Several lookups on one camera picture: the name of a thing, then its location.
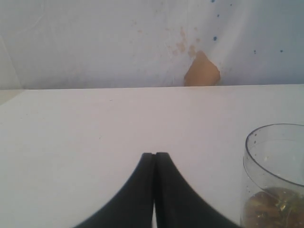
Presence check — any gold foil coin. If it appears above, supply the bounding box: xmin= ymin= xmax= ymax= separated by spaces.
xmin=241 ymin=191 xmax=284 ymax=228

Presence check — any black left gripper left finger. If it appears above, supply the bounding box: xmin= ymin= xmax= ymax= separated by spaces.
xmin=77 ymin=153 xmax=155 ymax=228

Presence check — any clear plastic shaker cup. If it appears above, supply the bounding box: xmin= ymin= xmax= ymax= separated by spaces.
xmin=240 ymin=123 xmax=304 ymax=228

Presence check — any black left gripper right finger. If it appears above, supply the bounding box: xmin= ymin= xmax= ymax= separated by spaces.
xmin=154 ymin=152 xmax=239 ymax=228

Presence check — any white backdrop sheet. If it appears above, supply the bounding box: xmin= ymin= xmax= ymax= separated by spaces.
xmin=0 ymin=0 xmax=304 ymax=89

